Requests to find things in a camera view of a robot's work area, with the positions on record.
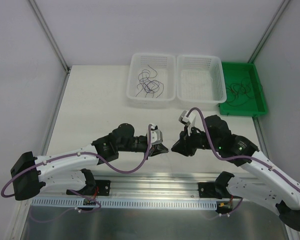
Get white perforated basket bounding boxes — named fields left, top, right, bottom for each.
left=176, top=54, right=227, bottom=110
left=126, top=53, right=177, bottom=108

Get brown thin wire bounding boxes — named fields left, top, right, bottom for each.
left=239, top=77, right=262, bottom=101
left=226, top=83, right=251, bottom=107
left=229, top=77, right=252, bottom=97

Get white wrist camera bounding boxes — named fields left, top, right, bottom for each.
left=147, top=123, right=163, bottom=146
left=178, top=110, right=196, bottom=136

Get left white perforated basket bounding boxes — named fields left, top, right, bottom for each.
left=126, top=53, right=177, bottom=108

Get aluminium table edge rail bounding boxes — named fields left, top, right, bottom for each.
left=92, top=170, right=219, bottom=200

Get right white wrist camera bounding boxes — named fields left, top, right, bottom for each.
left=178, top=110, right=196, bottom=136

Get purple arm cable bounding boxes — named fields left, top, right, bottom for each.
left=187, top=107, right=300, bottom=213
left=1, top=124, right=156, bottom=200

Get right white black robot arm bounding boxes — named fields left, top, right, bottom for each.
left=171, top=111, right=300, bottom=232

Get green plastic tray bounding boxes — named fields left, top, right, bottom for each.
left=219, top=62, right=268, bottom=118

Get aluminium frame post left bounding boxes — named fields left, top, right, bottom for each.
left=27, top=0, right=70, bottom=73

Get white slotted cable duct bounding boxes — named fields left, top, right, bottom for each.
left=31, top=197, right=217, bottom=211

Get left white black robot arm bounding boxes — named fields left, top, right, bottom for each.
left=10, top=123, right=169, bottom=201

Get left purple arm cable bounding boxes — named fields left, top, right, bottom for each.
left=1, top=124, right=156, bottom=200

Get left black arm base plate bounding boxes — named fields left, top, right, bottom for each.
left=95, top=179, right=111, bottom=197

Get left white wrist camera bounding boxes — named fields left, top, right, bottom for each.
left=147, top=123, right=163, bottom=146

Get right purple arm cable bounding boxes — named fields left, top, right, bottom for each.
left=187, top=107, right=300, bottom=213

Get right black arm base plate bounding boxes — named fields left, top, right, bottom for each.
left=197, top=182, right=216, bottom=198

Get aluminium frame post right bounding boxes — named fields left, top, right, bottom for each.
left=247, top=0, right=292, bottom=64

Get right white perforated basket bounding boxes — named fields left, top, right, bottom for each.
left=176, top=54, right=227, bottom=110

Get aluminium frame post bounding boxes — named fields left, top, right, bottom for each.
left=247, top=0, right=292, bottom=64
left=27, top=0, right=70, bottom=73

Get purple thin wire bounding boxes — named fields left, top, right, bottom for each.
left=134, top=64, right=160, bottom=99
left=137, top=69, right=165, bottom=99

